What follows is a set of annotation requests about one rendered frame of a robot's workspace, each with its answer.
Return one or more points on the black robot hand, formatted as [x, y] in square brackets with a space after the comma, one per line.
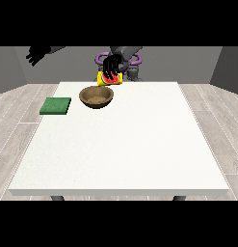
[38, 54]
[111, 66]

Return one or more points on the yellow cup with melon print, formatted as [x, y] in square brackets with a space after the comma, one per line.
[109, 80]

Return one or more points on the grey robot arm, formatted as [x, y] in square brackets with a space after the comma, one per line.
[58, 48]
[128, 51]

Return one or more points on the brown wooden bowl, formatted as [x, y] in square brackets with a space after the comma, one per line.
[96, 96]

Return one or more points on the green square pad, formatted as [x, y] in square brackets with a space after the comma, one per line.
[55, 105]

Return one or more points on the grey robot trunk purple rings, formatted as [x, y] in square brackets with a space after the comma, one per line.
[134, 69]

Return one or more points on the dark table leg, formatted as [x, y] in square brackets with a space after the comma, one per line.
[57, 198]
[179, 198]

